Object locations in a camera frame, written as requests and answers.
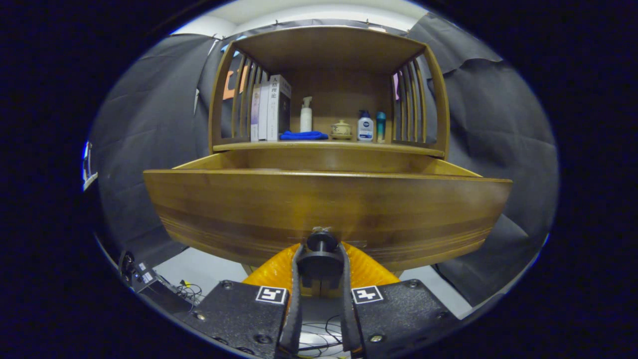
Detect wooden cabinet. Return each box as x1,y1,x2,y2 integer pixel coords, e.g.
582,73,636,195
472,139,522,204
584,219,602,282
208,26,451,160

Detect white blue panel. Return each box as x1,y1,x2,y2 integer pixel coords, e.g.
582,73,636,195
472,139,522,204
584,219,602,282
82,141,99,191

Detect white pump bottle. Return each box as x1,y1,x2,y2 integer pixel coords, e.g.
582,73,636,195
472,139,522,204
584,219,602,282
300,96,313,133

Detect wooden countertop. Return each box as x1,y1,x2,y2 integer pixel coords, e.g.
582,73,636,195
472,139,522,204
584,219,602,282
213,139,444,158

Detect blue folded cloth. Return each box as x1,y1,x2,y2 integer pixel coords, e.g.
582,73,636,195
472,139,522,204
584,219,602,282
280,131,329,141

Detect thick white and black book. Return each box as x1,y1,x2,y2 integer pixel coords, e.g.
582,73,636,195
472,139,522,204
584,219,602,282
267,75,292,142

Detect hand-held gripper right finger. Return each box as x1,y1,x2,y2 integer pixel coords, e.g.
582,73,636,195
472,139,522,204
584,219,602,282
339,242,460,359

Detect black floor cables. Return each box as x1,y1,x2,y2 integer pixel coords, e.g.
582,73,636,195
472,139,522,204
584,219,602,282
298,314,345,359

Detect wooden drawer with black knob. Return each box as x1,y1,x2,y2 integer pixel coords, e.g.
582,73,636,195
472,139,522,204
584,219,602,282
143,149,513,300

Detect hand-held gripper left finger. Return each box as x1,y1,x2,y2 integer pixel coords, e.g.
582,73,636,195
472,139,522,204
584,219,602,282
182,243,306,359

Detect thin purple spine book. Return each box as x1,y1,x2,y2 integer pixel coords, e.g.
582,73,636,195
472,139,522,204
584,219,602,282
250,84,262,142

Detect thin white book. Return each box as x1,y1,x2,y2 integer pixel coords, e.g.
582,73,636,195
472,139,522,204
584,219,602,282
258,82,270,141

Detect black electronic box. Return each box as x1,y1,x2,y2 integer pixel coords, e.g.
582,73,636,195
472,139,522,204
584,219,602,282
119,251,202,314

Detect white lotion bottle blue cap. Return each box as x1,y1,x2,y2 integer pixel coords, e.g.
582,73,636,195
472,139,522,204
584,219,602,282
357,110,374,142

